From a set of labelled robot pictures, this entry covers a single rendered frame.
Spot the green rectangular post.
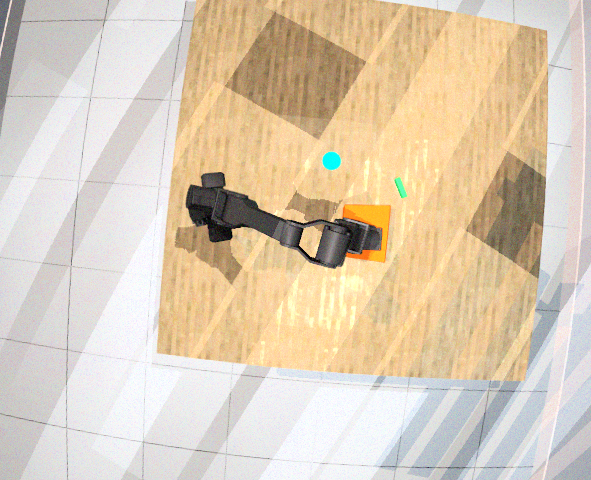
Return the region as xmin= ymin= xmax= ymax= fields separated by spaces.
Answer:
xmin=394 ymin=177 xmax=408 ymax=199

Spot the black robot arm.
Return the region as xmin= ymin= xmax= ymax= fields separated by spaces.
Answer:
xmin=185 ymin=184 xmax=383 ymax=269

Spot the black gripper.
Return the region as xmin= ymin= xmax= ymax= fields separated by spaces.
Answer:
xmin=201 ymin=172 xmax=233 ymax=243

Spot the cyan circle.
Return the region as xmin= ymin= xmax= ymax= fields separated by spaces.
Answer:
xmin=323 ymin=152 xmax=340 ymax=170

